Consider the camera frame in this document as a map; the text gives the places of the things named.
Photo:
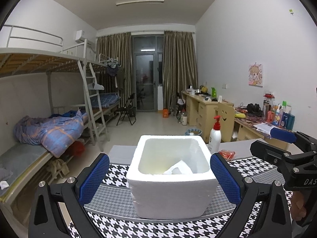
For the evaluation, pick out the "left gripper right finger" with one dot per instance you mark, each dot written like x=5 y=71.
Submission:
x=273 y=217

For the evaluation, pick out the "wooden desk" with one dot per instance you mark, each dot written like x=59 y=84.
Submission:
x=201 y=113

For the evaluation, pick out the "right brown curtain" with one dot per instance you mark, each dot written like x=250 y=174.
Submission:
x=179 y=64

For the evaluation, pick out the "ceiling tube light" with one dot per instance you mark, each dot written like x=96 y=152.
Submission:
x=140 y=2

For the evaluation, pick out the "brown curtain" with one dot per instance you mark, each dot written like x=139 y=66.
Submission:
x=116 y=52
x=179 y=64

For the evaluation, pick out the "white pump lotion bottle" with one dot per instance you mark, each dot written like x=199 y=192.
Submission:
x=215 y=136

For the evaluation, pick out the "wall air conditioner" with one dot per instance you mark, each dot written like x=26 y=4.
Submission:
x=81 y=37

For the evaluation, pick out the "metal bunk bed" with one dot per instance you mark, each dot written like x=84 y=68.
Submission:
x=21 y=61

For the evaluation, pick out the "waste bin with bag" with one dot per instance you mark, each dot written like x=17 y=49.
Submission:
x=194 y=131

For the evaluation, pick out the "red snack packet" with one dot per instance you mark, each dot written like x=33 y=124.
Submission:
x=227 y=155

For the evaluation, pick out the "white styrofoam box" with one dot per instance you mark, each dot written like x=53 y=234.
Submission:
x=159 y=196

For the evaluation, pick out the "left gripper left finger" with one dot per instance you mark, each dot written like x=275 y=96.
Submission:
x=46 y=219

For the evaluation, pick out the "black folding chair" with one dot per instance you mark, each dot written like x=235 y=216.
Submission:
x=128 y=110

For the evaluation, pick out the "printed paper sheets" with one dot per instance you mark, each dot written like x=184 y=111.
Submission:
x=264 y=127

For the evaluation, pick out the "person's right hand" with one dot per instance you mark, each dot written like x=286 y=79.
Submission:
x=297 y=210

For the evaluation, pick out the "glass balcony door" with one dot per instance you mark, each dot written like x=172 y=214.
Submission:
x=148 y=72

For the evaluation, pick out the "left brown curtain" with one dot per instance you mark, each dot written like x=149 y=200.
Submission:
x=116 y=52

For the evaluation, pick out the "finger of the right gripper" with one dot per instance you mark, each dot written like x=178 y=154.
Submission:
x=283 y=135
x=267 y=152

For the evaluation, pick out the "blue plaid quilt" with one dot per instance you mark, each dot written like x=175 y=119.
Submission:
x=54 y=134

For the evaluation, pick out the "cartoon girl wall poster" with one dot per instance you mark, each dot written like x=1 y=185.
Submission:
x=256 y=75

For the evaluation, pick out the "white floor jug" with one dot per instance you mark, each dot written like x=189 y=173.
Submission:
x=184 y=118

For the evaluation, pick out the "orange jug on floor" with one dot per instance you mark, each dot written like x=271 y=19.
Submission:
x=165 y=113

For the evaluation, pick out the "houndstooth table cloth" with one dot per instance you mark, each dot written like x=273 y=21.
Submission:
x=177 y=185

